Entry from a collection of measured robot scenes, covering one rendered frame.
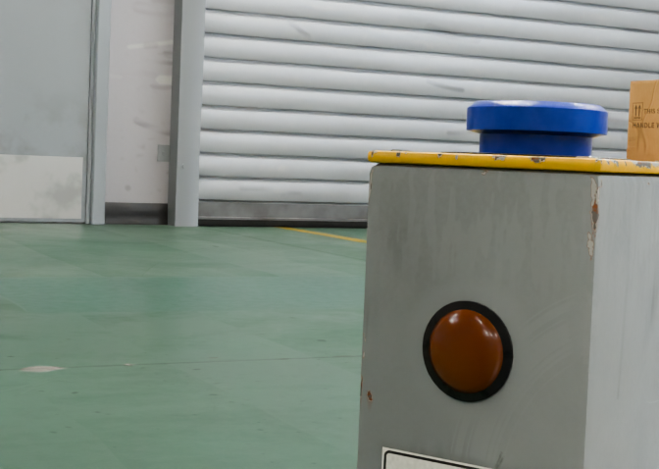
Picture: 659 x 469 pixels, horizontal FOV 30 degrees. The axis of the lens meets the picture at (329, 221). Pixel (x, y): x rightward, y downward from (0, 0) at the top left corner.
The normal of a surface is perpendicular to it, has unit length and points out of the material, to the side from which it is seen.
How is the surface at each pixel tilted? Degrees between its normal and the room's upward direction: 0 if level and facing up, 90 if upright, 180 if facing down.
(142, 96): 90
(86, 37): 90
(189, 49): 90
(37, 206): 90
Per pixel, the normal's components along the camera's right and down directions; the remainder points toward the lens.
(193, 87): 0.44, 0.06
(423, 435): -0.58, 0.02
